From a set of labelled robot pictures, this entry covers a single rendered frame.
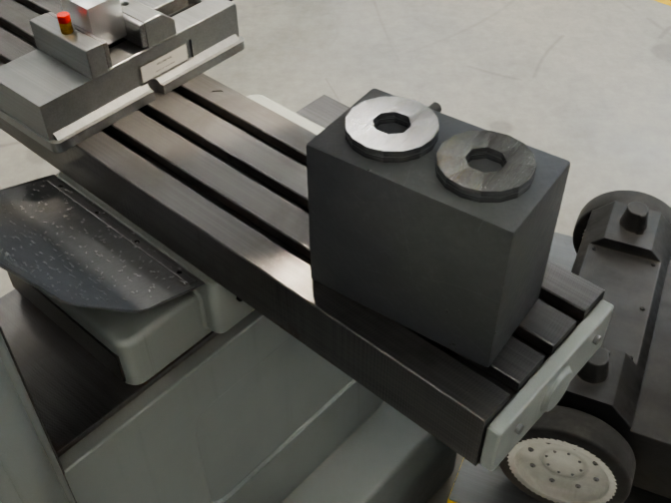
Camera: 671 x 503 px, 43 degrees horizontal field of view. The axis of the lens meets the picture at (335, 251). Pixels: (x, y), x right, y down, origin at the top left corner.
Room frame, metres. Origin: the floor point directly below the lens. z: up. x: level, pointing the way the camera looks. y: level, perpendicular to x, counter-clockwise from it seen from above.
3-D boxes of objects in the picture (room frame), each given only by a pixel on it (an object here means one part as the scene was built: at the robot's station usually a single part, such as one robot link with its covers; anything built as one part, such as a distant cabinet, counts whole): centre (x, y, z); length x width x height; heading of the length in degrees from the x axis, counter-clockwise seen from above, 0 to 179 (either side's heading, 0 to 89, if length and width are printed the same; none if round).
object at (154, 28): (1.07, 0.28, 1.03); 0.12 x 0.06 x 0.04; 49
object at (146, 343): (0.91, 0.19, 0.80); 0.50 x 0.35 x 0.12; 138
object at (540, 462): (0.69, -0.34, 0.50); 0.20 x 0.05 x 0.20; 66
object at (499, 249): (0.63, -0.10, 1.04); 0.22 x 0.12 x 0.20; 55
